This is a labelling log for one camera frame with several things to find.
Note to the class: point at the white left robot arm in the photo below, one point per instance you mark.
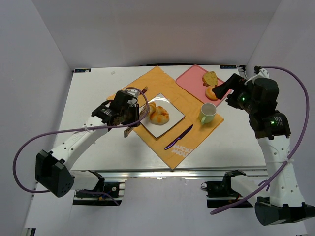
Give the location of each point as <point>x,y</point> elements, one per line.
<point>53,168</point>

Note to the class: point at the right blue table label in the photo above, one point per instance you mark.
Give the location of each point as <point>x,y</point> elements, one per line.
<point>228,67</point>

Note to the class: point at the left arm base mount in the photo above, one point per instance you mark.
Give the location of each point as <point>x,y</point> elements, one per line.
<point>109,193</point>

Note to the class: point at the pink tray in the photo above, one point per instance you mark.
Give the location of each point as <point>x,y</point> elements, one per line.
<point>191,81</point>

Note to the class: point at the sugared orange donut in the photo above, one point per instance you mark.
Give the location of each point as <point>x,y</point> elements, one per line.
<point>210,94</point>

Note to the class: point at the round knotted bread bun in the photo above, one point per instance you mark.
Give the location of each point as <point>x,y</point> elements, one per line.
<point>159,116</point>

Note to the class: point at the light green mug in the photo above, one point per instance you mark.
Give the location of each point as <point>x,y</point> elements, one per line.
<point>207,113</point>

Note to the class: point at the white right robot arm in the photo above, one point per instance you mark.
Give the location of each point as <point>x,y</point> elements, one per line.
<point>278,200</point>

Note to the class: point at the long striped bread roll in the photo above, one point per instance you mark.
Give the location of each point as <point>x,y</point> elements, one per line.
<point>151,108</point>

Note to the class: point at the orange placemat cloth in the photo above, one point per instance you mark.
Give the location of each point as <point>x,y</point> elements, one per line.
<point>141,150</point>

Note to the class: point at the sliced brown bread piece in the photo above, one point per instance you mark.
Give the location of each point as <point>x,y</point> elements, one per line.
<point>209,79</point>

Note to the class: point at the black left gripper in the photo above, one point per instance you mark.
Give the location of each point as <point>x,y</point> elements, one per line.
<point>134,116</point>

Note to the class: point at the purple knife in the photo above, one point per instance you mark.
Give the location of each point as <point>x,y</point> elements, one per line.
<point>179,137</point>

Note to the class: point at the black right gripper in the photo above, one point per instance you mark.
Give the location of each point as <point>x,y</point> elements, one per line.
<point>230,85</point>

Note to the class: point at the left blue table label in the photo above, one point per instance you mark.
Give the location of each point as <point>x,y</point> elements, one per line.
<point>82,70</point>

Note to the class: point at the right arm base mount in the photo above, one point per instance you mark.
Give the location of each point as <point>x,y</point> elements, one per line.
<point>220,193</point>

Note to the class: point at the blue table label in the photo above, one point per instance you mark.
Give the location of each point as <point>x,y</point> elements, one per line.
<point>228,67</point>
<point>82,70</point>

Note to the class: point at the white square plate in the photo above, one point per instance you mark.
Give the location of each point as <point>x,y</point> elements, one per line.
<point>175,114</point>

